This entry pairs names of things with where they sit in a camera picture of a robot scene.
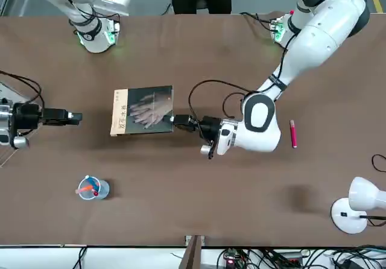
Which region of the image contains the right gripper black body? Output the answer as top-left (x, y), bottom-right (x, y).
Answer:
top-left (13, 103), bottom-right (43, 131)

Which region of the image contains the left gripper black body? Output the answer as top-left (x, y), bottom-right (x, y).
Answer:
top-left (197, 115), bottom-right (223, 140)

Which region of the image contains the dark hands-cover book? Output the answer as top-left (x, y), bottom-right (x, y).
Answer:
top-left (110, 84), bottom-right (175, 137)

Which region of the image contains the clear acrylic storage rack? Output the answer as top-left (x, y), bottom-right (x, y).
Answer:
top-left (0, 80), bottom-right (43, 168)

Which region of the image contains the blue marker white cap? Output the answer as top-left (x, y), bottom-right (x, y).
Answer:
top-left (86, 175), bottom-right (101, 191)

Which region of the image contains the clear plastic pen cup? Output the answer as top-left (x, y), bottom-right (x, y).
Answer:
top-left (75, 175), bottom-right (111, 201)

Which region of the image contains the pink highlighter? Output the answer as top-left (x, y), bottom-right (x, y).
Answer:
top-left (289, 119), bottom-right (299, 148)

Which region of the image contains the white control box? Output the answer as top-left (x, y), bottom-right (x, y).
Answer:
top-left (96, 0), bottom-right (132, 16)

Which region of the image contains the red light circuit board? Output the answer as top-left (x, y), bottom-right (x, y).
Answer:
top-left (223, 248), bottom-right (242, 269)

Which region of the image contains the black power supply unit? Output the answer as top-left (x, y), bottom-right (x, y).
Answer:
top-left (271, 250), bottom-right (303, 265)

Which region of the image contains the white desk lamp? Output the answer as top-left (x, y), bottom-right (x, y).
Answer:
top-left (331, 177), bottom-right (386, 235)

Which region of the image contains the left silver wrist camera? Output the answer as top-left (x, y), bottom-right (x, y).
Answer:
top-left (200, 144), bottom-right (217, 160)

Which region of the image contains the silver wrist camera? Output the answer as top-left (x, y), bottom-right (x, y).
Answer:
top-left (200, 144), bottom-right (217, 160)
top-left (11, 136), bottom-right (30, 150)

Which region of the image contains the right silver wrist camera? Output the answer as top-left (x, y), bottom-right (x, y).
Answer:
top-left (11, 136), bottom-right (30, 150)

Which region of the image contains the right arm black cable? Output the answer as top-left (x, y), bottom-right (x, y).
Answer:
top-left (0, 71), bottom-right (45, 104)

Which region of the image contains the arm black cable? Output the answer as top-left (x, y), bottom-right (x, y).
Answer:
top-left (0, 71), bottom-right (45, 104)
top-left (188, 80), bottom-right (290, 131)

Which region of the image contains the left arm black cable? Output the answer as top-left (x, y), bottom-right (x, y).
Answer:
top-left (188, 80), bottom-right (290, 131)

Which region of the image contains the black base cable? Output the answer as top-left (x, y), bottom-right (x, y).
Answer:
top-left (240, 11), bottom-right (275, 31)

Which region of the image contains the aluminium divider post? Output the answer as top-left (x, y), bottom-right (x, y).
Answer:
top-left (180, 235), bottom-right (206, 269)

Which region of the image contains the black adapter cable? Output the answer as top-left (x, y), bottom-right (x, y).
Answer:
top-left (78, 246), bottom-right (89, 269)

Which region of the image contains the black lamp cable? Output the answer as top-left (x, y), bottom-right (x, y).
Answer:
top-left (360, 153), bottom-right (386, 226)

